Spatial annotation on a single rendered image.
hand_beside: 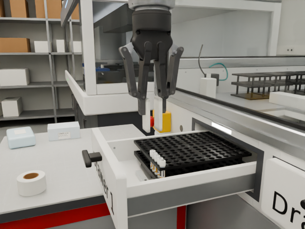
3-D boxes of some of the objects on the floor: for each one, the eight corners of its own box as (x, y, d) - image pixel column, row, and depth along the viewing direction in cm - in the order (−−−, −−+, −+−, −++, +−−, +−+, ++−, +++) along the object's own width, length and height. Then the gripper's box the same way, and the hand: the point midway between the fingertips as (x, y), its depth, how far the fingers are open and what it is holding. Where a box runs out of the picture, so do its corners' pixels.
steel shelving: (-34, 131, 379) (-61, -22, 331) (-22, 122, 425) (-44, -13, 377) (199, 114, 473) (204, -6, 426) (188, 109, 519) (191, -1, 472)
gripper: (178, 14, 56) (176, 122, 62) (108, 11, 51) (113, 129, 57) (196, 9, 50) (192, 131, 55) (117, 5, 44) (121, 139, 50)
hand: (152, 114), depth 55 cm, fingers closed
